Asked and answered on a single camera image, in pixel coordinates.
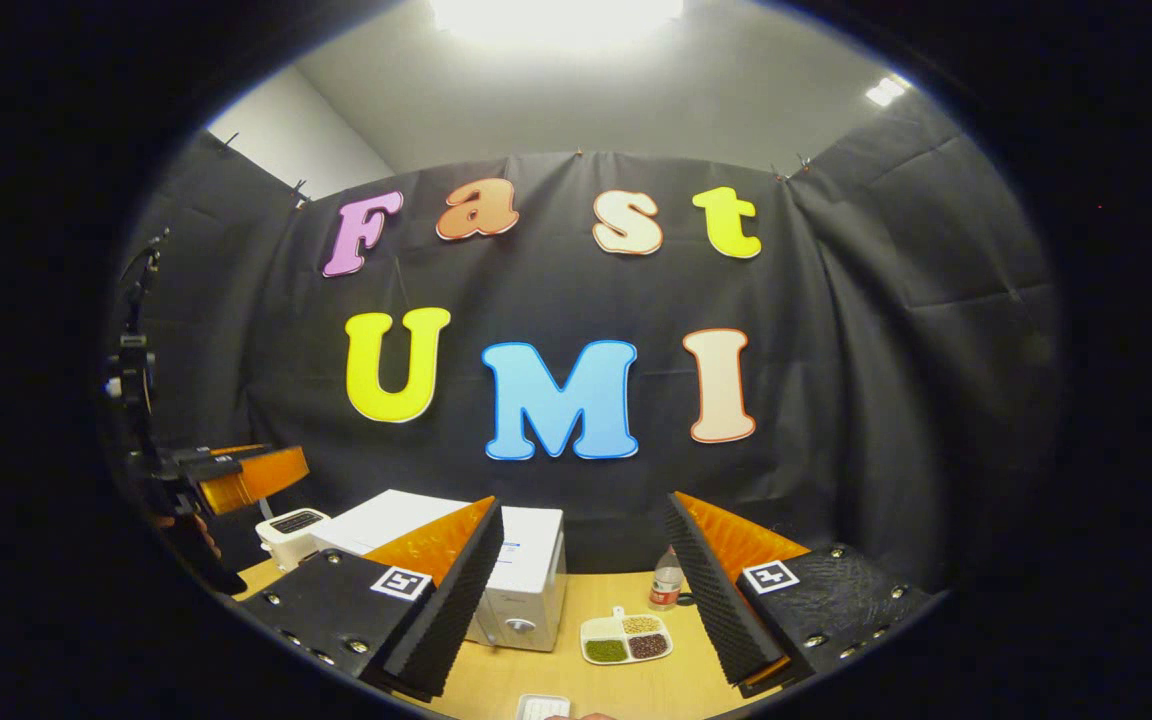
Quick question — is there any white microwave oven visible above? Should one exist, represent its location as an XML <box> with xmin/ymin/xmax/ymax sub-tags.
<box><xmin>311</xmin><ymin>489</ymin><xmax>568</xmax><ymax>653</ymax></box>

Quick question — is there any large ceiling light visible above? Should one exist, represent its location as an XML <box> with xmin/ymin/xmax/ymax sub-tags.
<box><xmin>431</xmin><ymin>0</ymin><xmax>687</xmax><ymax>47</ymax></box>

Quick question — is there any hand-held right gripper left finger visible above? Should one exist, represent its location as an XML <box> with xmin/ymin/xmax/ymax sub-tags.
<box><xmin>236</xmin><ymin>495</ymin><xmax>505</xmax><ymax>701</ymax></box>

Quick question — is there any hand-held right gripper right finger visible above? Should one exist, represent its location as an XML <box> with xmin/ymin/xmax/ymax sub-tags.
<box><xmin>664</xmin><ymin>490</ymin><xmax>937</xmax><ymax>699</ymax></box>

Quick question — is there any white toaster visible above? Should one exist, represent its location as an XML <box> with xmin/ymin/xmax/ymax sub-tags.
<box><xmin>256</xmin><ymin>508</ymin><xmax>331</xmax><ymax>573</ymax></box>

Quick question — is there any clear water bottle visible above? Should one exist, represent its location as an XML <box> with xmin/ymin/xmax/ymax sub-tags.
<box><xmin>648</xmin><ymin>545</ymin><xmax>687</xmax><ymax>611</ymax></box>

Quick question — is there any black backdrop cloth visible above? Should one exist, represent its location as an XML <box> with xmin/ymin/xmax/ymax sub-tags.
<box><xmin>106</xmin><ymin>90</ymin><xmax>1062</xmax><ymax>601</ymax></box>

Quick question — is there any divided dish of beans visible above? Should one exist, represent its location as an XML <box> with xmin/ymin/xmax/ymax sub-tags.
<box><xmin>580</xmin><ymin>606</ymin><xmax>674</xmax><ymax>666</ymax></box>

